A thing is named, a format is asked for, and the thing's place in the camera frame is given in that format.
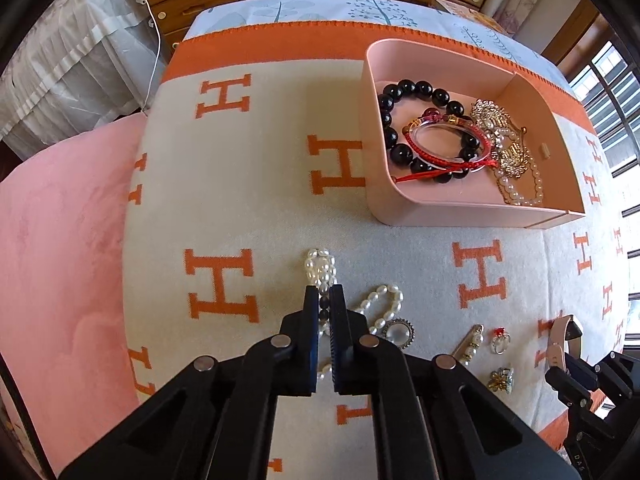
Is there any floral light blue sheet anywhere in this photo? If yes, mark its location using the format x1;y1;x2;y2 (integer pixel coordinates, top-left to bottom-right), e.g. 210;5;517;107
182;0;569;82

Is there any orange and cream patterned blanket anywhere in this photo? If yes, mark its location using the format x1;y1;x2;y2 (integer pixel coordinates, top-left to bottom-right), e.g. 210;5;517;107
122;22;632;480

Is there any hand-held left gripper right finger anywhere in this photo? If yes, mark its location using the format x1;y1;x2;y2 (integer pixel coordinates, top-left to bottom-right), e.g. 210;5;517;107
330;284;577;480

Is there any pink strap wristwatch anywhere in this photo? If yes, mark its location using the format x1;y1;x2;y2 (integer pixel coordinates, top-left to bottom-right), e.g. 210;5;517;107
546;314;584;377

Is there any dark window frame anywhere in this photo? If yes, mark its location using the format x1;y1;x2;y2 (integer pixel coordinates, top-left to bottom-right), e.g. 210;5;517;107
554;0;640;313

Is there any red string bracelet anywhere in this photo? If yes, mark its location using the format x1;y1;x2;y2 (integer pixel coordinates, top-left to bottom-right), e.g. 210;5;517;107
392;114;501;184

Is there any white cable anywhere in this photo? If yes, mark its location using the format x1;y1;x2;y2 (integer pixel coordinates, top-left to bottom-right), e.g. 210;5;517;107
135;0;164;112

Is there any red stone ring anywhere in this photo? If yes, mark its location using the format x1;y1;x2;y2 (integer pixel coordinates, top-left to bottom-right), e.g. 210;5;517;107
488;327;514;356

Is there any white pleated fabric cover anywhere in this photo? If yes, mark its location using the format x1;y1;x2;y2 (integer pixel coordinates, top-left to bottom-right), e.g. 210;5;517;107
0;0;169;159

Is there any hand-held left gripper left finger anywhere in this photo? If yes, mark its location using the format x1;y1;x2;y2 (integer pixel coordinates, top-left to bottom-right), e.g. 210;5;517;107
57;285;321;480

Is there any rhinestone brooch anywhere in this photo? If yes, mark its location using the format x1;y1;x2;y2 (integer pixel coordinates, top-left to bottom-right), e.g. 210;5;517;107
470;98;512;134

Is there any black bead bracelet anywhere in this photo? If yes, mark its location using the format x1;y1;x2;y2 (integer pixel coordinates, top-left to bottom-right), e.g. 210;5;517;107
378;78;482;184

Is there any pink jewelry box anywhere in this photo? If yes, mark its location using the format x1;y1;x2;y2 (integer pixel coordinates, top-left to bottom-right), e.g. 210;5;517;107
361;38;587;231

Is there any pink bed sheet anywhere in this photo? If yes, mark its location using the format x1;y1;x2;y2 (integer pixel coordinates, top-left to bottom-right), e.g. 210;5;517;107
0;112;152;477

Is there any gold flower brooch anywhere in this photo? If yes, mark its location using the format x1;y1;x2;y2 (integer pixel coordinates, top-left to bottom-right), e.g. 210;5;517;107
487;365;516;392

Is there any pearl and gold necklace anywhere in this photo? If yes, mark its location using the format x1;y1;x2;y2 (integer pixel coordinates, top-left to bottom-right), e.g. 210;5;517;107
492;124;546;207

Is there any clear glass bangle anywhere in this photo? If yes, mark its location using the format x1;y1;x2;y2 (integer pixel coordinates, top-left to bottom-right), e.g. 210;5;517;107
407;120;489;172

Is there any gold beaded pin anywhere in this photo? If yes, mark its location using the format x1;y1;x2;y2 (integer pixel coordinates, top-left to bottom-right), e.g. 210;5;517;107
452;323;485;366

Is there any round silver brooch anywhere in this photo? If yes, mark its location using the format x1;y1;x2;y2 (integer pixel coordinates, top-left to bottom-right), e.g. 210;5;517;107
382;317;416;349

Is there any single-strand pearl bracelet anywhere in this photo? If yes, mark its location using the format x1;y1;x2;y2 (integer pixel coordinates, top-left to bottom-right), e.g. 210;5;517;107
352;283;404;337

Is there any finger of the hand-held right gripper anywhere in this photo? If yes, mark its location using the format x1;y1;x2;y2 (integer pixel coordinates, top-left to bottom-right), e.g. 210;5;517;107
596;351;640;403
545;354;610;418

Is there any multi-strand pearl bracelet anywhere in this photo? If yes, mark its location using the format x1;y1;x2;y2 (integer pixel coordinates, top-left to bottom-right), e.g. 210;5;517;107
303;247;338;384

